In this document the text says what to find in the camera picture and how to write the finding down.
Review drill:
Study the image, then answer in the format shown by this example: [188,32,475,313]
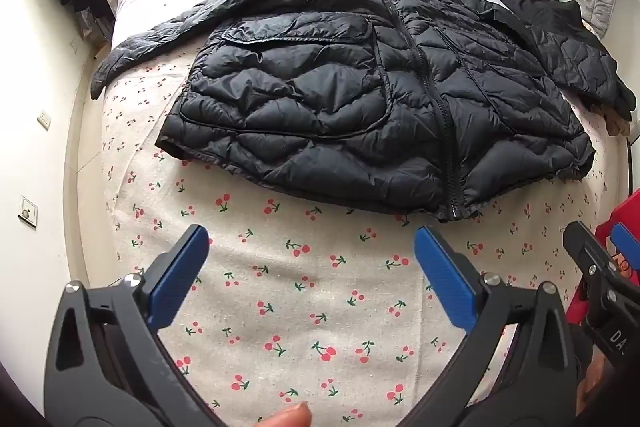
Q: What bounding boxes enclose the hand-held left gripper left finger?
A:
[44,223,226,427]

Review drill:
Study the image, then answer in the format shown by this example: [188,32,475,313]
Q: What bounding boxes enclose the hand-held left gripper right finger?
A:
[390,226,583,427]

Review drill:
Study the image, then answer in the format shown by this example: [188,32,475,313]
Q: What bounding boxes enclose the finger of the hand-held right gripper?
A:
[609,223,640,274]
[563,221,627,295]

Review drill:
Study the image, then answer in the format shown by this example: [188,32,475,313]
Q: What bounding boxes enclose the black quilted puffer jacket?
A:
[90,0,596,223]

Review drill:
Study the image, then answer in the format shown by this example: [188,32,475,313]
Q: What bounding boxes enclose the person's left hand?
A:
[260,401,313,427]

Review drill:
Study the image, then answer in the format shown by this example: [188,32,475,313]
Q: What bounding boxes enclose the red plastic chair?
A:
[570,192,640,323]

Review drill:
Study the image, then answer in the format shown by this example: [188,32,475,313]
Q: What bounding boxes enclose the cherry print bed sheet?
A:
[97,52,631,427]

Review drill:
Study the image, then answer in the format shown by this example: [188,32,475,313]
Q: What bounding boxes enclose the wall switch with round knob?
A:
[18,196,38,228]

